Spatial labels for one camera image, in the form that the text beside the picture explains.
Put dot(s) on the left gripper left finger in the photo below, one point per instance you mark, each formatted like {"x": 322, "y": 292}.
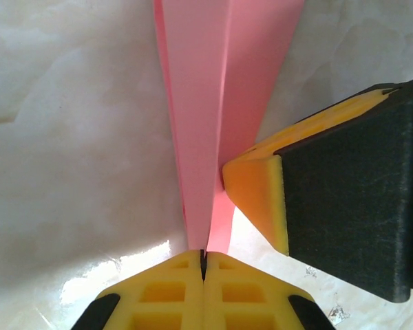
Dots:
{"x": 151, "y": 295}

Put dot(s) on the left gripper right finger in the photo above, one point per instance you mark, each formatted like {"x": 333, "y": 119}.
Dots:
{"x": 258, "y": 295}

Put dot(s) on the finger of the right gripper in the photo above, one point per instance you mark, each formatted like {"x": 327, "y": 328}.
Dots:
{"x": 330, "y": 115}
{"x": 347, "y": 206}

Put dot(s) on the pink cloth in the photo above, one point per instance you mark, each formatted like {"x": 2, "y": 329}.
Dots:
{"x": 199, "y": 120}

